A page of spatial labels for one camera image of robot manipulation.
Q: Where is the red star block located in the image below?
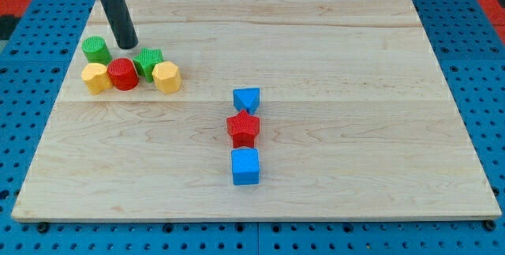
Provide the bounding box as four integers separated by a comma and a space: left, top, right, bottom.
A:
226, 110, 260, 148

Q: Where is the green star block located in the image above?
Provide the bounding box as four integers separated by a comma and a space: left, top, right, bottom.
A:
133, 48, 163, 82

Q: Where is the blue triangle block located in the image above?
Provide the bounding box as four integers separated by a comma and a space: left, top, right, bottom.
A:
233, 88, 260, 114

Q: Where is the blue cube block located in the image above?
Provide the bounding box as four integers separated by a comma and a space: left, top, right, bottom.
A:
231, 148, 260, 186

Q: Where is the yellow hexagon block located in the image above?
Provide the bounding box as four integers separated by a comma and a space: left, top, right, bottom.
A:
152, 61, 181, 94

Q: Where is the wooden board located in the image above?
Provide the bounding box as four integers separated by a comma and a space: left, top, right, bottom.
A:
12, 0, 502, 223

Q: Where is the red cylinder block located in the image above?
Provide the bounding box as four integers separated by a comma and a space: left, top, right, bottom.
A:
107, 58, 139, 91

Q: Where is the yellow heart block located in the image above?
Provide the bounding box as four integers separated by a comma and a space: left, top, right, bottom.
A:
81, 63, 113, 95

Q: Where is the green cylinder block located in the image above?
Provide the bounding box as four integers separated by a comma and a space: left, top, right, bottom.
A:
81, 36, 112, 65

